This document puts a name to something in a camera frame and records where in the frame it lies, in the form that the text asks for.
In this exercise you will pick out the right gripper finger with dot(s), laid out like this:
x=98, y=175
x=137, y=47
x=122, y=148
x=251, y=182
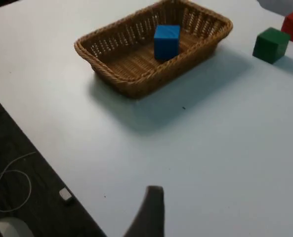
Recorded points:
x=150, y=217

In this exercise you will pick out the pale brown wicker basket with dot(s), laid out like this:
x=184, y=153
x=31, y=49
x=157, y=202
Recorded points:
x=126, y=66

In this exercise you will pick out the blue cube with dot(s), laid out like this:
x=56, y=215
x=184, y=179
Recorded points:
x=166, y=42

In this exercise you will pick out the green cube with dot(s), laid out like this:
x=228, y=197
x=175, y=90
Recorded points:
x=269, y=45

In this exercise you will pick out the small grey plug block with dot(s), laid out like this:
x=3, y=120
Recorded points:
x=66, y=195

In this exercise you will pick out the pale grey rounded object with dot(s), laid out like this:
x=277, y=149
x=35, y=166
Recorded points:
x=11, y=227

